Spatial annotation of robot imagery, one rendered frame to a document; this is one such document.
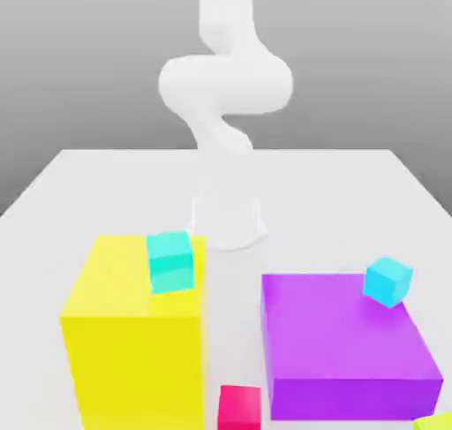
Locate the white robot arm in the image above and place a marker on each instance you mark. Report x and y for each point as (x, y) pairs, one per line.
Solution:
(226, 84)

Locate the small turquoise cube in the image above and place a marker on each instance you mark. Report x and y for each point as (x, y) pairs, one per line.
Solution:
(171, 264)

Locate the small sky blue cube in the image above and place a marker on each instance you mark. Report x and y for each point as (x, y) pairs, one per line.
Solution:
(386, 281)

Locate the small pink-red cube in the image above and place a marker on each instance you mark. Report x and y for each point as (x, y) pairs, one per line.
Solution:
(239, 407)

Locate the small lime green cube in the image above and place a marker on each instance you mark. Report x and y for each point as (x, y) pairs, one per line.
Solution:
(438, 423)

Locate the large purple box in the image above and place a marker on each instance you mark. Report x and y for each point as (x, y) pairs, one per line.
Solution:
(339, 334)

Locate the large yellow box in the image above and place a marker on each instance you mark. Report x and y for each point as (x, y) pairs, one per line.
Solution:
(134, 359)

